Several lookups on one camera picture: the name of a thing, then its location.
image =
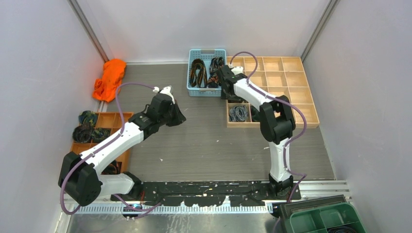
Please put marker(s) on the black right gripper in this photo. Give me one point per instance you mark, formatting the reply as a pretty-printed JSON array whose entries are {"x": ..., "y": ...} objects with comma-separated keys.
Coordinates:
[{"x": 226, "y": 97}]

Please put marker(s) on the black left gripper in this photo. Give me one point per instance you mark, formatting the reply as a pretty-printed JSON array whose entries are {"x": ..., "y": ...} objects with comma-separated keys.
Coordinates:
[{"x": 179, "y": 118}]

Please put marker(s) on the light wooden compartment tray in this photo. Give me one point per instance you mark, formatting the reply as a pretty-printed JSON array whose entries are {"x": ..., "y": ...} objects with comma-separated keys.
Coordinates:
[{"x": 281, "y": 76}]

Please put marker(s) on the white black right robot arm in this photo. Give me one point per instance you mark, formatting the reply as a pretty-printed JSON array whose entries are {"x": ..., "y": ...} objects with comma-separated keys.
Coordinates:
[{"x": 276, "y": 122}]

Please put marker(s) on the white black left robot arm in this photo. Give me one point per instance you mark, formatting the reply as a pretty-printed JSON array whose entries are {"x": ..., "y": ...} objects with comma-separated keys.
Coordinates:
[{"x": 81, "y": 176}]

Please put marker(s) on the red floral dark tie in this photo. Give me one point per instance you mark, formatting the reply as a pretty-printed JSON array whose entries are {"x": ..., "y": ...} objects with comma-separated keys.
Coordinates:
[{"x": 215, "y": 65}]

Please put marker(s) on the light blue plastic basket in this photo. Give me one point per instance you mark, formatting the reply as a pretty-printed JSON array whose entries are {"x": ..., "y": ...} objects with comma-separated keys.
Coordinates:
[{"x": 206, "y": 56}]

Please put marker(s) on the orange striped dark tie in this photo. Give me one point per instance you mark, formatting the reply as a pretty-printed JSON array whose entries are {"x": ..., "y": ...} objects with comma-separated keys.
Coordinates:
[{"x": 198, "y": 74}]

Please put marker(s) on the grey patterned rolled tie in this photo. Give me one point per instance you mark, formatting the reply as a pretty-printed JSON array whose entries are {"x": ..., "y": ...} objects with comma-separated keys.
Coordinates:
[{"x": 238, "y": 113}]

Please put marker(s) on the dark green rolled tie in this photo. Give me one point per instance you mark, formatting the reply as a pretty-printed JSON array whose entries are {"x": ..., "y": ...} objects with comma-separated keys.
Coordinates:
[{"x": 254, "y": 114}]

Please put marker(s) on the orange cloth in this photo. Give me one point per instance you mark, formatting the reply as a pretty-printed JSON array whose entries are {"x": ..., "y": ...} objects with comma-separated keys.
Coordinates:
[{"x": 105, "y": 87}]

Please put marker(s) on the green patterned rolled tie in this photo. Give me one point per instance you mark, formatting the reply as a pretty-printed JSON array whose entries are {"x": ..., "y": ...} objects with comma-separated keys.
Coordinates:
[{"x": 100, "y": 134}]

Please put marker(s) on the blue yellow rolled tie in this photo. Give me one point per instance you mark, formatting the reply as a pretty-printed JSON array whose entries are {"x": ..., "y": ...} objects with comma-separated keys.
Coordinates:
[{"x": 88, "y": 117}]

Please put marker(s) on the black orange rolled tie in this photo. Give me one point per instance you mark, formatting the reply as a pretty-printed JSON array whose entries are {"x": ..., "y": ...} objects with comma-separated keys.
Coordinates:
[{"x": 112, "y": 169}]

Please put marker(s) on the dark brown rolled tie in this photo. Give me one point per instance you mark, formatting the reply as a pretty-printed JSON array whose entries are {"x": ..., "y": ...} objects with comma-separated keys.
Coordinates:
[{"x": 82, "y": 133}]

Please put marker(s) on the dark framed box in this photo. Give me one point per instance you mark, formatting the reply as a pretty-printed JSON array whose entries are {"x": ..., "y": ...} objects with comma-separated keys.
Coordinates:
[{"x": 309, "y": 201}]

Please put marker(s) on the green plastic bin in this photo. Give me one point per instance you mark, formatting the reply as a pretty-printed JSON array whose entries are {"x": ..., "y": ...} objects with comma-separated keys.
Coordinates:
[{"x": 335, "y": 218}]

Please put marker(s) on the perforated aluminium rail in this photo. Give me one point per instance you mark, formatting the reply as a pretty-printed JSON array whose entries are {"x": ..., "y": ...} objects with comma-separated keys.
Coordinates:
[{"x": 118, "y": 208}]

